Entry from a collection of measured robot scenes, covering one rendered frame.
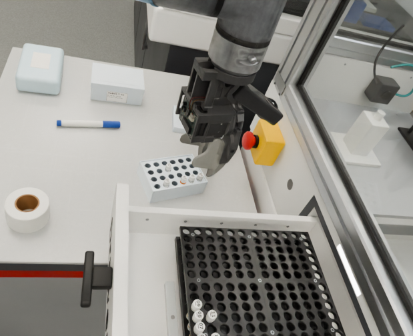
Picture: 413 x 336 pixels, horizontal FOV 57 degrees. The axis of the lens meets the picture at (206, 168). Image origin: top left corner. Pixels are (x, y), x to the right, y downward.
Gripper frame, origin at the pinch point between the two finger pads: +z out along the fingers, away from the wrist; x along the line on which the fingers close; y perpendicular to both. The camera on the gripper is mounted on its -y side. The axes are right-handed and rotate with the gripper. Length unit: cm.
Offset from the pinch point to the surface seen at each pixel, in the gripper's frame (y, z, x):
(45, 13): 4, 84, -227
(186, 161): -2.4, 11.3, -11.1
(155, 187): 6.0, 12.4, -6.1
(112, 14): -44, 84, -233
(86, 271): 24.1, 0.1, 15.7
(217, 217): 2.3, 2.3, 10.1
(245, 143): -12.6, 3.6, -7.3
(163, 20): -11, 2, -57
